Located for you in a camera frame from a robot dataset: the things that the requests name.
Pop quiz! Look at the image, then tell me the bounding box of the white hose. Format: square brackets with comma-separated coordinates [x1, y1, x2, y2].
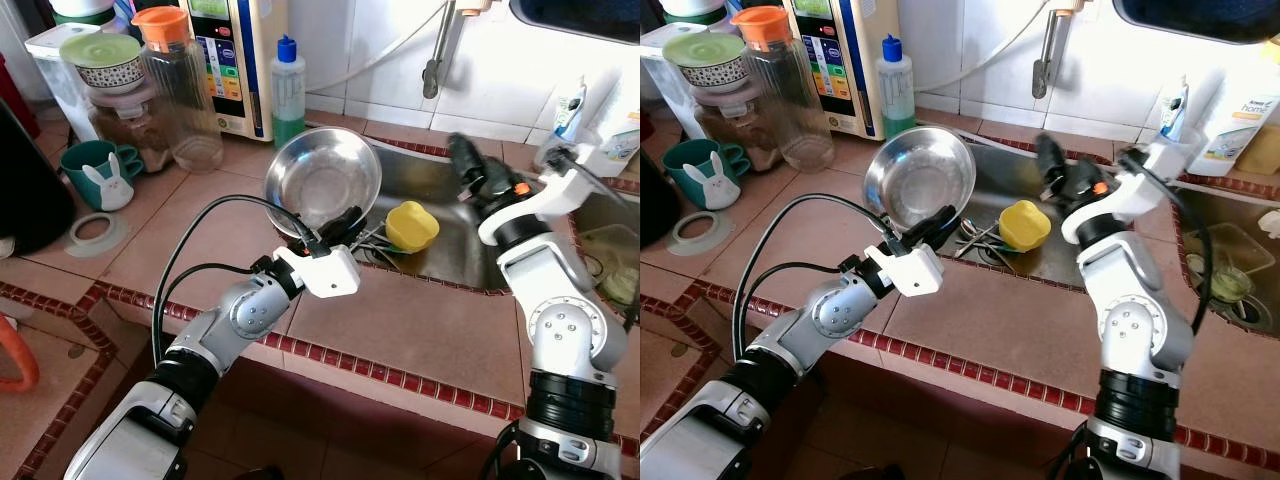
[305, 0, 453, 98]
[915, 0, 1053, 98]

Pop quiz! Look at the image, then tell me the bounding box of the blue white toothpaste tube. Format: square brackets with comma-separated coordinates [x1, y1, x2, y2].
[1158, 75, 1193, 141]
[553, 75, 589, 141]

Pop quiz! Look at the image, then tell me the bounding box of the small glass cup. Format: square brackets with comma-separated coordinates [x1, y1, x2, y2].
[1203, 263, 1253, 308]
[600, 265, 641, 308]

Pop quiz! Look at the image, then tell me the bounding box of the beige water purifier appliance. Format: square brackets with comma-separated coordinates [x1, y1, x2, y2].
[185, 0, 291, 142]
[785, 0, 888, 140]

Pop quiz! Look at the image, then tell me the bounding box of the black round appliance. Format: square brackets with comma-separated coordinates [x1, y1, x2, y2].
[640, 170, 663, 251]
[0, 95, 77, 257]

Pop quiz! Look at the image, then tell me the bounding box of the white plastic container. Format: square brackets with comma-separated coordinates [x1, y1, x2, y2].
[24, 22, 103, 114]
[640, 22, 703, 113]

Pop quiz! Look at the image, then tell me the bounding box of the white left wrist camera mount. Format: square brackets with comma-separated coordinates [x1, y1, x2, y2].
[273, 243, 362, 300]
[864, 242, 947, 299]

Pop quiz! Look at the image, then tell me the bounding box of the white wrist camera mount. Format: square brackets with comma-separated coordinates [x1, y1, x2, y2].
[864, 242, 947, 299]
[477, 143, 603, 246]
[1060, 140, 1183, 246]
[273, 243, 362, 300]

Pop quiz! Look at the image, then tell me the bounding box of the dark wall mirror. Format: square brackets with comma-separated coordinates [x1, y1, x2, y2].
[1111, 0, 1280, 44]
[509, 0, 641, 46]

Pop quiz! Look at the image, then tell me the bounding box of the square glass dish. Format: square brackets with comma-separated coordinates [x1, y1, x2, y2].
[580, 222, 641, 283]
[1183, 220, 1279, 293]

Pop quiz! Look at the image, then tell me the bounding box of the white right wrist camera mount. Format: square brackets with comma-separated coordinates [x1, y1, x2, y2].
[1060, 140, 1183, 246]
[477, 143, 603, 246]

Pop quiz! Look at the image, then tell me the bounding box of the blue cap dish soap bottle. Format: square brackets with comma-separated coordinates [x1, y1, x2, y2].
[269, 34, 309, 150]
[875, 34, 917, 142]

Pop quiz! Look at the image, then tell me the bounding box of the yellow plastic bowl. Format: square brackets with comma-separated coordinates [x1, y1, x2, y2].
[997, 198, 1054, 252]
[384, 199, 442, 254]

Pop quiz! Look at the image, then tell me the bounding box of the teal bunny mug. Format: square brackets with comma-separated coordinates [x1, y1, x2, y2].
[662, 138, 752, 212]
[60, 139, 147, 212]

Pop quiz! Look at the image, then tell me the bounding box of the orange plastic stool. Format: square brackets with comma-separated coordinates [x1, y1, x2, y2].
[0, 314, 42, 394]

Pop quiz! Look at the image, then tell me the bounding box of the yellow sponge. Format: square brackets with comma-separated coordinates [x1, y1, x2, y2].
[1233, 123, 1280, 178]

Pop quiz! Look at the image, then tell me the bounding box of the hanging steel faucet spout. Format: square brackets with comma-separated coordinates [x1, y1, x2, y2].
[421, 0, 463, 100]
[1030, 0, 1068, 100]

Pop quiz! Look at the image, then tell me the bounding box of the clear jar pink lid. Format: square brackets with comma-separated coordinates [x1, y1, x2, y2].
[690, 82, 763, 173]
[85, 82, 163, 174]

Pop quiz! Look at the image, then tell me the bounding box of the patterned bowl green lid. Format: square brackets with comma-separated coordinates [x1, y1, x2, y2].
[58, 31, 147, 92]
[661, 30, 747, 92]

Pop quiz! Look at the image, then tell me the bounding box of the clear plastic cup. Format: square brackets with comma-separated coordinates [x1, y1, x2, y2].
[548, 120, 601, 151]
[1155, 118, 1208, 153]

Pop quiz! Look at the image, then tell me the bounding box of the clear pitcher orange lid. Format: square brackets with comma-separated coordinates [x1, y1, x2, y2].
[132, 5, 227, 174]
[729, 5, 837, 174]

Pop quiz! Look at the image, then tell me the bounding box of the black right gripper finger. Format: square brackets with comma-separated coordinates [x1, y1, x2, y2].
[448, 132, 488, 186]
[1034, 131, 1073, 189]

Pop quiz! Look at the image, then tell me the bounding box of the pale grey ring lid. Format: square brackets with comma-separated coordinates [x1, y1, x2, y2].
[64, 211, 132, 260]
[667, 209, 737, 258]

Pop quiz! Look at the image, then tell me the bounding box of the steel fork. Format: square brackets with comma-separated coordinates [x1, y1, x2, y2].
[950, 220, 1003, 261]
[350, 226, 403, 265]

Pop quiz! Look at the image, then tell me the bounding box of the white detergent bottle yellow cap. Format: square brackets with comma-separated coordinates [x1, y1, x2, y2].
[590, 68, 641, 168]
[1190, 40, 1280, 178]

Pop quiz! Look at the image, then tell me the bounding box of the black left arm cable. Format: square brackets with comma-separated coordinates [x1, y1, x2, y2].
[150, 194, 323, 366]
[732, 192, 906, 363]

